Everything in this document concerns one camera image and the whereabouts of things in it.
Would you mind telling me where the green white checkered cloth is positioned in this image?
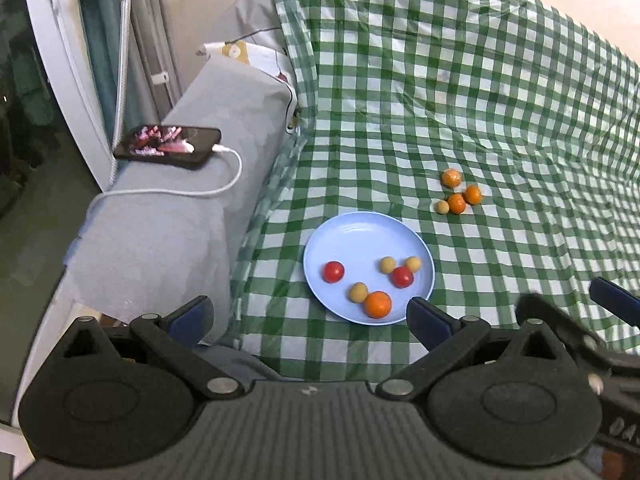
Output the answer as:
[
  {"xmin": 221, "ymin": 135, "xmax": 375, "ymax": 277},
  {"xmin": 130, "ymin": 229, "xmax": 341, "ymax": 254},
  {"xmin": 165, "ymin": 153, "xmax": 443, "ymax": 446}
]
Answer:
[{"xmin": 227, "ymin": 0, "xmax": 640, "ymax": 383}]

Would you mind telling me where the black and silver pole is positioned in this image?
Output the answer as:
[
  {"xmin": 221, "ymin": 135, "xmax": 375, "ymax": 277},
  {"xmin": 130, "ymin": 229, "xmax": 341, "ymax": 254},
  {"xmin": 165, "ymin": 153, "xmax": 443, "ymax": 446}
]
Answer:
[{"xmin": 112, "ymin": 0, "xmax": 136, "ymax": 171}]

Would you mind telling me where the white charging cable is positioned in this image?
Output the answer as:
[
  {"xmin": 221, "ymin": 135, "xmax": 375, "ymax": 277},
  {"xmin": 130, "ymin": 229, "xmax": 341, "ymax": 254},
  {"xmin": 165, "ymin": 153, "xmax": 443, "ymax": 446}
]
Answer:
[{"xmin": 80, "ymin": 144, "xmax": 244, "ymax": 241}]

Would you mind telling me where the grey folded blanket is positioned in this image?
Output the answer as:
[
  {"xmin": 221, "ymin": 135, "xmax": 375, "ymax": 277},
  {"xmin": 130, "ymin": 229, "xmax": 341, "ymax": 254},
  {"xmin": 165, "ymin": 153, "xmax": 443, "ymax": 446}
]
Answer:
[{"xmin": 62, "ymin": 52, "xmax": 301, "ymax": 381}]

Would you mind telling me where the black smartphone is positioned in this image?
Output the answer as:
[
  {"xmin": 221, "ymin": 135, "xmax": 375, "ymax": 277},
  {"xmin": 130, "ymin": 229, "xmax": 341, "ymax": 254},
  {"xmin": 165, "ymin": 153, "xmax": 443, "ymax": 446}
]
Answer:
[{"xmin": 114, "ymin": 124, "xmax": 222, "ymax": 171}]

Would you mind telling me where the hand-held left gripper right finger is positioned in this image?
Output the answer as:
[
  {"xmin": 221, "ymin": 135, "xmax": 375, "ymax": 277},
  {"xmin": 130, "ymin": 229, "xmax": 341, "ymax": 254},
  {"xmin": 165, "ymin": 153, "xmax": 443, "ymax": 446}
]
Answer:
[{"xmin": 375, "ymin": 297, "xmax": 568, "ymax": 401}]

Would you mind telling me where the grey curtain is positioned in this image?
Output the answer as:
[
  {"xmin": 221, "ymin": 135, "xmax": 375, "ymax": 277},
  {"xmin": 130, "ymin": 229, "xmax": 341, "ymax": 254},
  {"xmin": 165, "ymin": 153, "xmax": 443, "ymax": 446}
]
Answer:
[{"xmin": 127, "ymin": 0, "xmax": 183, "ymax": 126}]

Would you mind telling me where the light blue plate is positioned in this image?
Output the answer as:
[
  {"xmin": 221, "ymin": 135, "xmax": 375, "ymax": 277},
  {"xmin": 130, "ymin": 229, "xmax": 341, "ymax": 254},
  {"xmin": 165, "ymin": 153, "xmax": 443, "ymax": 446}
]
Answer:
[{"xmin": 303, "ymin": 211, "xmax": 435, "ymax": 325}]

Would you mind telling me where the teal curtain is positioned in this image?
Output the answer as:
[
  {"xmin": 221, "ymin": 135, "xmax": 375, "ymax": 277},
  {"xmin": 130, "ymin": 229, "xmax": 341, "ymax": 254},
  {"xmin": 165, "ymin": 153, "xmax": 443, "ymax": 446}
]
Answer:
[{"xmin": 75, "ymin": 0, "xmax": 123, "ymax": 126}]

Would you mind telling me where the white door frame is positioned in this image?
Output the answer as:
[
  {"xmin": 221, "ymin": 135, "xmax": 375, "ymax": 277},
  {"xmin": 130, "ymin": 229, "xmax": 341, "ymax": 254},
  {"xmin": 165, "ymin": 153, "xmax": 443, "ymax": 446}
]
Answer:
[{"xmin": 22, "ymin": 0, "xmax": 118, "ymax": 191}]

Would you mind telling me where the grey printed pillow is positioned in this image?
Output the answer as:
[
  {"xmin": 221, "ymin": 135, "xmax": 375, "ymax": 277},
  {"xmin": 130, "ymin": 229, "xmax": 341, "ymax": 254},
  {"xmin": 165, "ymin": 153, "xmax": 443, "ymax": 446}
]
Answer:
[{"xmin": 195, "ymin": 0, "xmax": 301, "ymax": 111}]

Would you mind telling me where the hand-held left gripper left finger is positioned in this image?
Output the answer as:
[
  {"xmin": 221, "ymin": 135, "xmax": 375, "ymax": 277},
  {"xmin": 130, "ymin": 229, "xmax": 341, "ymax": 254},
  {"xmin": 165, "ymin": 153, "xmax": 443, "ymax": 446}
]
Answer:
[{"xmin": 60, "ymin": 296, "xmax": 246, "ymax": 401}]

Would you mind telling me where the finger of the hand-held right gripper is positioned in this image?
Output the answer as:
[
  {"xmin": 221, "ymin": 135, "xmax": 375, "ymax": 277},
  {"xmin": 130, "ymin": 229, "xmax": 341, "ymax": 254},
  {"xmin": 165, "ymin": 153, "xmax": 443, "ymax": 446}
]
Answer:
[
  {"xmin": 590, "ymin": 277, "xmax": 640, "ymax": 328},
  {"xmin": 516, "ymin": 294, "xmax": 621, "ymax": 368}
]

